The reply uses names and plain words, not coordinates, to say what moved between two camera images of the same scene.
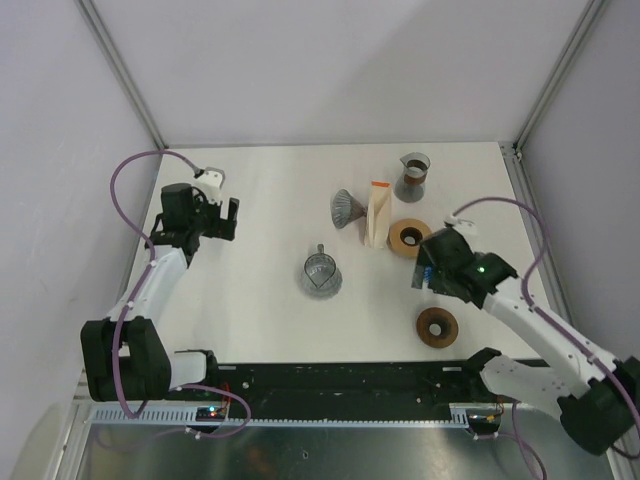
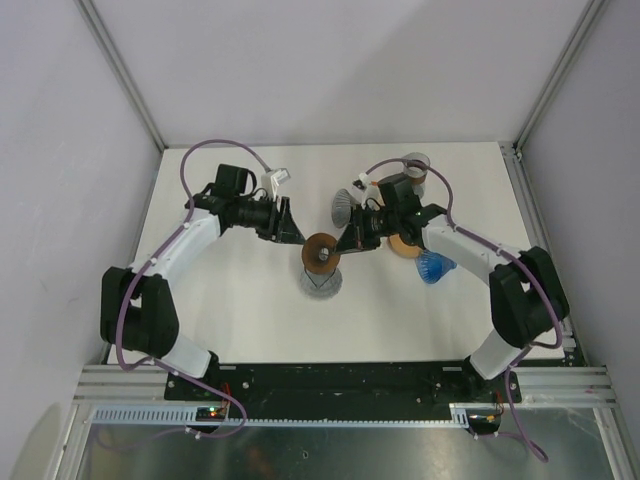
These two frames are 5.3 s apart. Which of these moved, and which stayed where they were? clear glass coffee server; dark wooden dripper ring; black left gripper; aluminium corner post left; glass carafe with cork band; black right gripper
Moved: black right gripper; black left gripper; dark wooden dripper ring
Stayed: aluminium corner post left; clear glass coffee server; glass carafe with cork band
